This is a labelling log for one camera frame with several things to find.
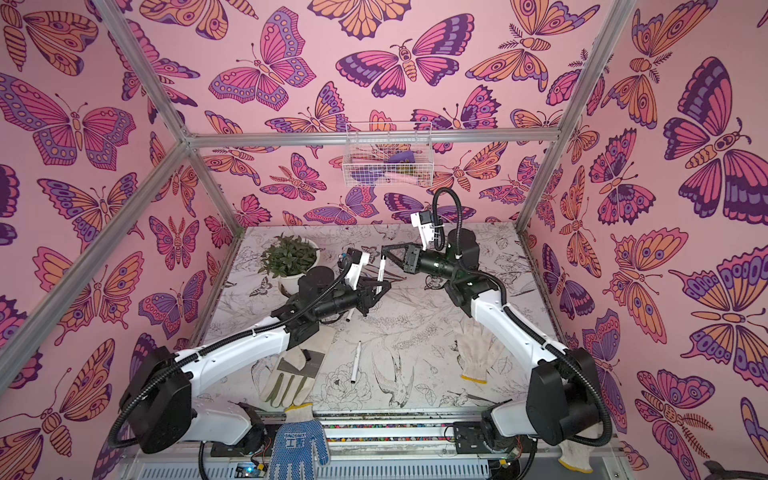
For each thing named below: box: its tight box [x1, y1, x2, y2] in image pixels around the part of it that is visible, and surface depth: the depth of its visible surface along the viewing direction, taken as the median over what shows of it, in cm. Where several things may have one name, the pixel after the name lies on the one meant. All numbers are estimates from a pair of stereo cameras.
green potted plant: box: [258, 232, 325, 278], surface depth 91 cm
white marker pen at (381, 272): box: [376, 254, 387, 295], surface depth 73 cm
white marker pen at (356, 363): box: [351, 340, 361, 384], surface depth 87 cm
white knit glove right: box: [558, 439, 596, 473], surface depth 71 cm
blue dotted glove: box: [268, 420, 330, 480], surface depth 73 cm
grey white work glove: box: [260, 327, 336, 408], surface depth 85 cm
